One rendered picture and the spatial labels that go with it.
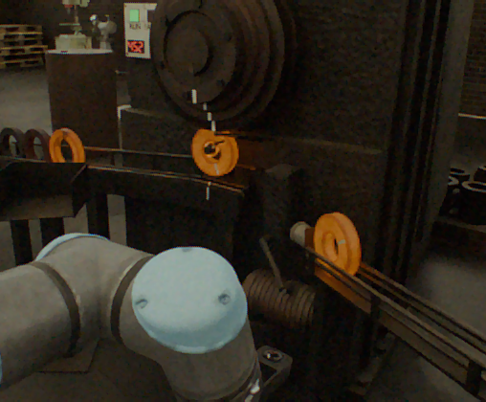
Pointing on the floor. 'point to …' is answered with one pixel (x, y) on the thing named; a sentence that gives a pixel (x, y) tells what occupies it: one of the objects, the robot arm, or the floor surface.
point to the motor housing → (276, 313)
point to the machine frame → (318, 158)
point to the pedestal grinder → (104, 32)
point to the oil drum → (84, 98)
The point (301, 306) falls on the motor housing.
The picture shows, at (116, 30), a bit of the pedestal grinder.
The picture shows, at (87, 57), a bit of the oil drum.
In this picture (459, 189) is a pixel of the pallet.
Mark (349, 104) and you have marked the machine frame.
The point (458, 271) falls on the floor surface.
